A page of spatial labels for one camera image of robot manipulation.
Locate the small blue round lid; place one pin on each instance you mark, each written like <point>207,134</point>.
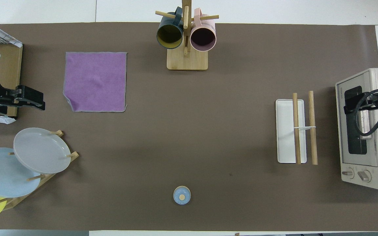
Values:
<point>181,195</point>

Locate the wooden plate rack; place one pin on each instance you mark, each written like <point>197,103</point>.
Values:
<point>35,177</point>

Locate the dark teal mug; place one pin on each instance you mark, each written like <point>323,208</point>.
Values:
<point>169,34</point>

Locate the pink mug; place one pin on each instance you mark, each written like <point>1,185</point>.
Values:
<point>203,37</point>

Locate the white towel rack wooden bars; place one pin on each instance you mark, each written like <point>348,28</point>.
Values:
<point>285,131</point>

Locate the wooden mug tree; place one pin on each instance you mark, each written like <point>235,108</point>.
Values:
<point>187,62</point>

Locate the purple and gray towel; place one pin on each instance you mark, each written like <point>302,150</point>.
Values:
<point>94,82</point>

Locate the gray plate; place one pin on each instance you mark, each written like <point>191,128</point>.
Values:
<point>41,150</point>

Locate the brown table mat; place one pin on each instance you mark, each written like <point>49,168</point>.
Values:
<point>208,131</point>

